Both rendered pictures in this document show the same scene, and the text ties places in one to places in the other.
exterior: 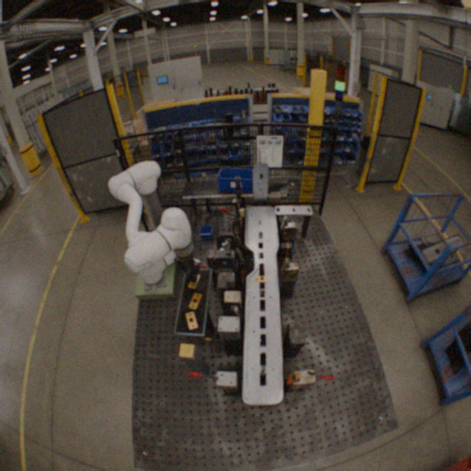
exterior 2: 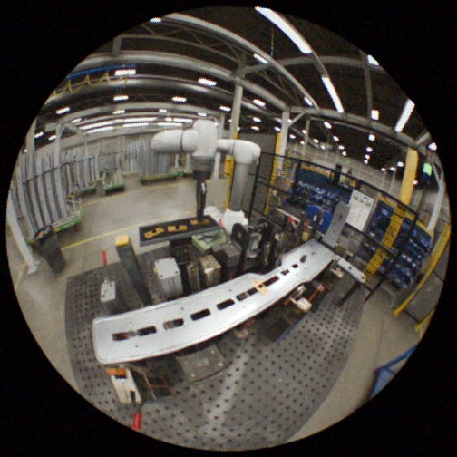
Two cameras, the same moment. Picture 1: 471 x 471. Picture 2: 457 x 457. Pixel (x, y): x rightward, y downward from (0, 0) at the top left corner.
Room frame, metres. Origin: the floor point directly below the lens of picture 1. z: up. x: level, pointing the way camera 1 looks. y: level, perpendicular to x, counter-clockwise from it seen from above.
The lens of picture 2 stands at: (0.37, -0.33, 1.49)
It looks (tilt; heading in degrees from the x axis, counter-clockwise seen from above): 30 degrees down; 49
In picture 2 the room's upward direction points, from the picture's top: 7 degrees clockwise
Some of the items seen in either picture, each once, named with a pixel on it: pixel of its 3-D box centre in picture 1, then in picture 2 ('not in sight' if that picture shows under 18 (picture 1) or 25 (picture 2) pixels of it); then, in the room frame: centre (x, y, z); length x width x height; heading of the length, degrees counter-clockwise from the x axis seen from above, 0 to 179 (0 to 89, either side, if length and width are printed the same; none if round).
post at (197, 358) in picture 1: (197, 362); (136, 277); (0.31, 0.25, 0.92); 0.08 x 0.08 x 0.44; 84
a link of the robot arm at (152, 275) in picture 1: (149, 264); (210, 219); (0.99, 0.61, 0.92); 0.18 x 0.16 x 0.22; 136
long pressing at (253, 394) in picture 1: (263, 282); (257, 290); (0.74, -0.14, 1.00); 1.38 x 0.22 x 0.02; 174
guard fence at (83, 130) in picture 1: (92, 163); (250, 176); (2.77, 1.91, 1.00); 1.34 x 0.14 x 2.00; 93
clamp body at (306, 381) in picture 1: (297, 382); (148, 388); (0.16, -0.26, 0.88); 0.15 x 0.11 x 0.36; 84
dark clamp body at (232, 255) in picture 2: (229, 293); (227, 277); (0.75, 0.07, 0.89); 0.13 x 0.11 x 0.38; 84
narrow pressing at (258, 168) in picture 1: (260, 183); (336, 224); (1.48, -0.22, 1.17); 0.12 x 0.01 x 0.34; 84
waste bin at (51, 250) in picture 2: not in sight; (51, 249); (-1.39, 1.97, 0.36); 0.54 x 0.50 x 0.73; 93
